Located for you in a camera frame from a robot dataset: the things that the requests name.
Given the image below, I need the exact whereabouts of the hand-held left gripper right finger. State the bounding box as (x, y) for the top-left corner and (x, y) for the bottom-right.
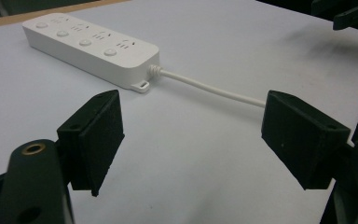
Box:
(260, 90), (352, 191)

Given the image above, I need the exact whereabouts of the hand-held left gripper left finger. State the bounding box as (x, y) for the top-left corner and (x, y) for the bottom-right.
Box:
(56, 89), (126, 198)

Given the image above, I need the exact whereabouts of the white power strip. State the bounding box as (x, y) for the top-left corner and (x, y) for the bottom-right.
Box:
(21, 12), (161, 94)

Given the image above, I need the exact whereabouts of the white power strip cable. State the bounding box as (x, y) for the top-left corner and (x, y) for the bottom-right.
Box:
(147, 63), (355, 147)

